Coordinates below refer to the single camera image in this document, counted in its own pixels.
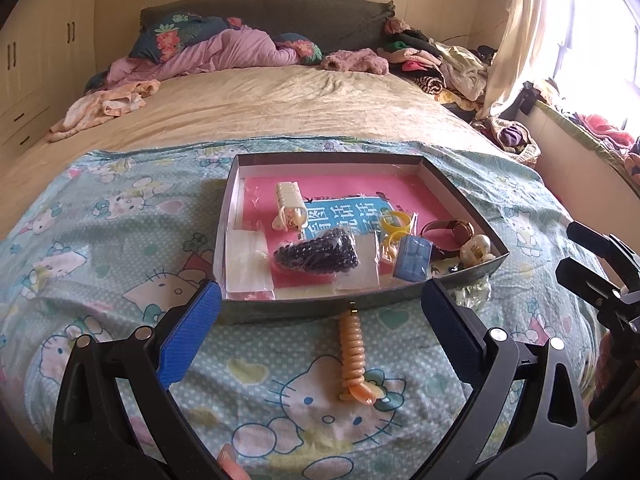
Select pink fuzzy garment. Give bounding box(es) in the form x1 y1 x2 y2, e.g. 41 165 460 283
320 48 390 76

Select hello kitty blue bedsheet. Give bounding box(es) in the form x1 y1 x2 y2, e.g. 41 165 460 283
1 138 602 479

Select orange spiral hair clip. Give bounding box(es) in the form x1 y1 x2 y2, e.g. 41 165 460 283
338 309 376 406

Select pink book with blue label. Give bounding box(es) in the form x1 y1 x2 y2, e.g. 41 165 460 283
228 174 452 300

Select brown leather wristwatch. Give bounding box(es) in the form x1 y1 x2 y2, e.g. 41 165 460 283
420 219 475 260

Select beige bed cover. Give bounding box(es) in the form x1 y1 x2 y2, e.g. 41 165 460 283
0 64 516 241

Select pink cream clothing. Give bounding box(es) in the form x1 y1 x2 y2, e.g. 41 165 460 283
46 79 160 143

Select floral dark pillow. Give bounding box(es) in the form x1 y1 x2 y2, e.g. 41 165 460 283
129 12 243 64

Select pile of clothes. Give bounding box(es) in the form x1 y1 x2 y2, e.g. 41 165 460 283
378 18 495 114

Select dark green headboard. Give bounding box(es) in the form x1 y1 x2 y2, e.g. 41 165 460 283
140 0 395 53

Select dark cardboard tray box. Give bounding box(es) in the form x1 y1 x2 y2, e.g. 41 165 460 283
213 153 509 324

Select cream hair claw clip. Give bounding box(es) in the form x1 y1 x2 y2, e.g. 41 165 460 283
271 182 308 232

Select purple blanket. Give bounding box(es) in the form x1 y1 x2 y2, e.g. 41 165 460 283
104 26 300 88

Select cream curtain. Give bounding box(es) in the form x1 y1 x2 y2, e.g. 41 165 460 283
476 0 570 119

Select left hand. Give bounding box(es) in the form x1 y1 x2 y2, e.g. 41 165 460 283
217 443 250 480

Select blue pill box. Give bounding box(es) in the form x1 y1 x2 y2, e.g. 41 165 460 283
393 235 433 283

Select basket with purple cloth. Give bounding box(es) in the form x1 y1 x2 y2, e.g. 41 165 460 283
483 117 541 168

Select white packet in bag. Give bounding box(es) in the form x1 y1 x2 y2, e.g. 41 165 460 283
224 230 273 294

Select earring cards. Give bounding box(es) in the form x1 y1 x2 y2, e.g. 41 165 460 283
334 232 380 292

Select gold jewelry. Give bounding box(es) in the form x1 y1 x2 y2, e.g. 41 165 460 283
449 275 491 311

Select cream wardrobe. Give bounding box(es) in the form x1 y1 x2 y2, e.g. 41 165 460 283
1 0 96 166

